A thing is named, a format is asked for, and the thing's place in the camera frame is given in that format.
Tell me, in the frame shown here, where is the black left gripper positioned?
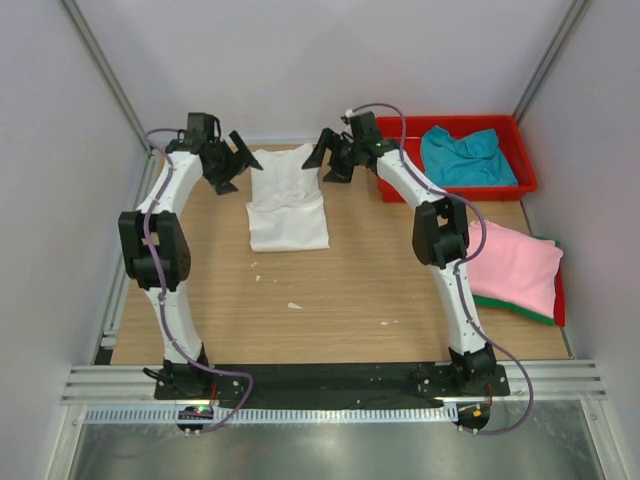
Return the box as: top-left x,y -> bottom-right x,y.
205,132 -> 261,196

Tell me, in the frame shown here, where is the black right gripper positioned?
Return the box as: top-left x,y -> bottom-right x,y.
302,129 -> 362,185

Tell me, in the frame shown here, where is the white t shirt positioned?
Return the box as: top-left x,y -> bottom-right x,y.
246,143 -> 330,253

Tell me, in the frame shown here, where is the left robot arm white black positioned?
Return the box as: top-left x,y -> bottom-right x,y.
118,112 -> 261,400

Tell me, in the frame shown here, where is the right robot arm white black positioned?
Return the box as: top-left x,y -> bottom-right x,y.
302,112 -> 497,396

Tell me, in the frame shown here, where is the teal t shirt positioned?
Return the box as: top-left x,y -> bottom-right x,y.
420,126 -> 518,188

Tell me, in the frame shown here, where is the red plastic tray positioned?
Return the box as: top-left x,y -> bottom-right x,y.
377,115 -> 537,201

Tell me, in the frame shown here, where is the folded pink t shirt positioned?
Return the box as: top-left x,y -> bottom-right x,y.
464,219 -> 565,321

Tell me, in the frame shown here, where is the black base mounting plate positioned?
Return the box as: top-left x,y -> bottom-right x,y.
143,362 -> 510,410

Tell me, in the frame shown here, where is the folded green t shirt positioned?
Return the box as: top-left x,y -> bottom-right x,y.
472,239 -> 565,328

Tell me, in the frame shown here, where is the folded red t shirt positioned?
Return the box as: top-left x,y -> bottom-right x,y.
554,270 -> 566,328

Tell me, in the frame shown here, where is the left aluminium frame post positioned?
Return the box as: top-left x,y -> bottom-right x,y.
60,0 -> 157,151

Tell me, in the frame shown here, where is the aluminium frame post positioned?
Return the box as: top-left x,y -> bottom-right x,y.
512,0 -> 594,125
60,0 -> 157,151

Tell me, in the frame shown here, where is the white slotted cable duct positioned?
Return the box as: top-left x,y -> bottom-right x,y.
85,404 -> 458,425

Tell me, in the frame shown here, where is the right aluminium frame post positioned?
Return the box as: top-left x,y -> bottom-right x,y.
512,0 -> 594,125

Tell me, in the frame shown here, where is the aluminium front rail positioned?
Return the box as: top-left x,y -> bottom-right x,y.
60,360 -> 607,405

